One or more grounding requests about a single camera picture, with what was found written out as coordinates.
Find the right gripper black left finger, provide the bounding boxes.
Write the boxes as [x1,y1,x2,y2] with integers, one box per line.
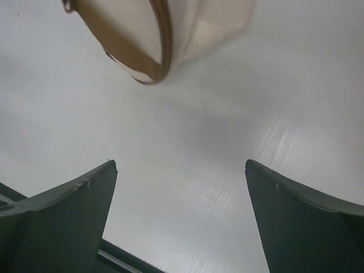
[1,160,117,272]

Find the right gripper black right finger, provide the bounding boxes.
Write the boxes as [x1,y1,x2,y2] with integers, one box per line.
[245,160,363,272]

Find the beige round mesh laundry bag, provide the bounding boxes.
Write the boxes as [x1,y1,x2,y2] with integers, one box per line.
[63,0,255,85]

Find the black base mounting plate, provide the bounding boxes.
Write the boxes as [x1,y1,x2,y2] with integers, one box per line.
[1,183,163,273]

